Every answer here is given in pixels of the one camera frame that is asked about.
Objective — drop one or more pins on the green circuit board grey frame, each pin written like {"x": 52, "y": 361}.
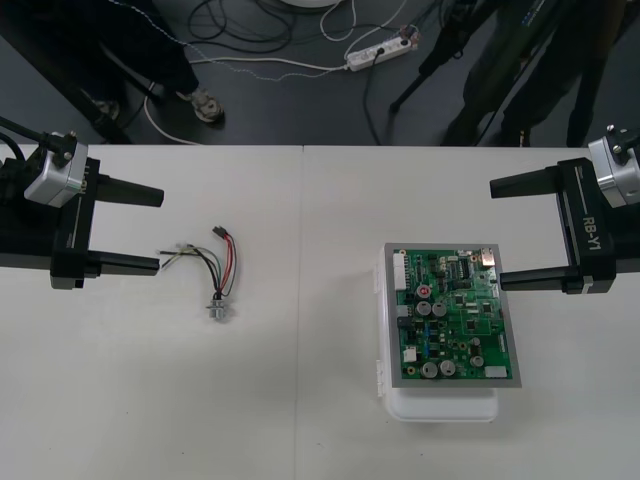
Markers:
{"x": 450, "y": 320}

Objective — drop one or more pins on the black slanted stand leg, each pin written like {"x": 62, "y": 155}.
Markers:
{"x": 100, "y": 125}

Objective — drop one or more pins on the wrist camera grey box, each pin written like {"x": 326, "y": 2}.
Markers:
{"x": 50, "y": 175}
{"x": 617, "y": 172}

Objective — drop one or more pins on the black tripod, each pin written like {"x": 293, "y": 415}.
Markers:
{"x": 425, "y": 70}

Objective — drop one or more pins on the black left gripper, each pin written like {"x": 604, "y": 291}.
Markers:
{"x": 70, "y": 235}

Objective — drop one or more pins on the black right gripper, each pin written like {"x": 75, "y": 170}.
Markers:
{"x": 592, "y": 240}

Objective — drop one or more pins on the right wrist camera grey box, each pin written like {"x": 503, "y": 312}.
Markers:
{"x": 617, "y": 172}

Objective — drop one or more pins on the white round base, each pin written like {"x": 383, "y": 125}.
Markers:
{"x": 310, "y": 2}

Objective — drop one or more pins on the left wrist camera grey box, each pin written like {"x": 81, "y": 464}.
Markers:
{"x": 50, "y": 175}

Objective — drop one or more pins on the white power strip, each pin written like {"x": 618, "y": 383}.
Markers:
{"x": 372, "y": 54}

